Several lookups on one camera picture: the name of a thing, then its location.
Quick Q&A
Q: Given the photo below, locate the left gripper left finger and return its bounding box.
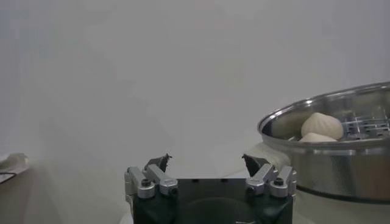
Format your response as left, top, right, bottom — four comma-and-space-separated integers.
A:
124, 153, 179, 199

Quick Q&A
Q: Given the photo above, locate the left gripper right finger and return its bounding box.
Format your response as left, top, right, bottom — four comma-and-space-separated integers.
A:
242, 153, 298, 198

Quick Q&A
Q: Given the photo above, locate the white steamed baozi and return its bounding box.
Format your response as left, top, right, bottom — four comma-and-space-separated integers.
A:
300, 112, 344, 141
299, 132, 338, 143

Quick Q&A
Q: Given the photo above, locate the stainless steel steamer basket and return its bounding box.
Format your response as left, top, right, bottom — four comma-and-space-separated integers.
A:
257, 81, 390, 203

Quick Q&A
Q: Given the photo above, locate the white folded cloth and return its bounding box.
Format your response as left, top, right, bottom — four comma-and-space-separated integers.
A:
0, 152, 30, 183

